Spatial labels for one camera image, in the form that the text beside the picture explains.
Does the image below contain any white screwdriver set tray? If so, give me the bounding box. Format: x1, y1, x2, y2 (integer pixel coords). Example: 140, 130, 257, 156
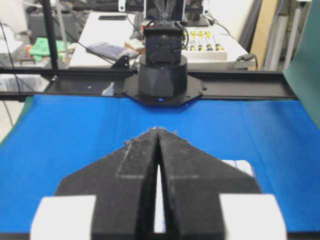
181, 28, 228, 61

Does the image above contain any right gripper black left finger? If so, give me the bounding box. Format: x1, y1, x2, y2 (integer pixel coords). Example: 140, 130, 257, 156
55, 129, 158, 240

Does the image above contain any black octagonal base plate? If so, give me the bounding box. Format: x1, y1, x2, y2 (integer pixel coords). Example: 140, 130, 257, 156
122, 74, 208, 108

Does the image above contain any dark green side panel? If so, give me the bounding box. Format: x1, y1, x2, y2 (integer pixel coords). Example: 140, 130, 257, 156
282, 0, 320, 101

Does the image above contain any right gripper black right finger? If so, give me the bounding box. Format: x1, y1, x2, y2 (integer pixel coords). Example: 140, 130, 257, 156
157, 128, 262, 240

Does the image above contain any black vertical stand pole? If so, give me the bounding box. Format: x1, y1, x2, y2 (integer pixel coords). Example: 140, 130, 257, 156
41, 0, 59, 70

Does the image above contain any white blue-striped towel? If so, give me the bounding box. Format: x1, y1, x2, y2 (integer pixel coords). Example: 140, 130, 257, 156
222, 160, 256, 178

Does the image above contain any blue table cloth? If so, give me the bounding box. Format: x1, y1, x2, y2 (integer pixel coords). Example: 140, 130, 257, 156
0, 95, 320, 234

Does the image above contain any black aluminium rail frame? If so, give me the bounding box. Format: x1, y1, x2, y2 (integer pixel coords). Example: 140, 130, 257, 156
0, 67, 297, 106

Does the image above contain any green plastic bag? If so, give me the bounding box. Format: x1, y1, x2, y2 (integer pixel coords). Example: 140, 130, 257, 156
29, 37, 65, 62

